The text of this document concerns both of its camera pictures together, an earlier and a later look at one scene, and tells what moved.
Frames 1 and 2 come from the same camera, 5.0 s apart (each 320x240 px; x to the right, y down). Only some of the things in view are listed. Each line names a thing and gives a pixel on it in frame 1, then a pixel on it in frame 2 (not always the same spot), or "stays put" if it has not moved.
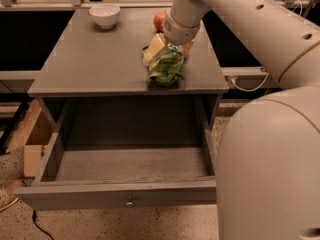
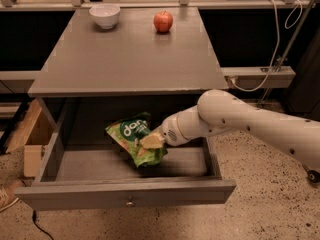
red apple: (158, 20) stays put
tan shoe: (7, 193) stays put
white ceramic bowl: (105, 14) stays put
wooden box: (33, 134) stays put
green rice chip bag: (168, 68) -> (129, 133)
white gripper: (179, 32) -> (169, 130)
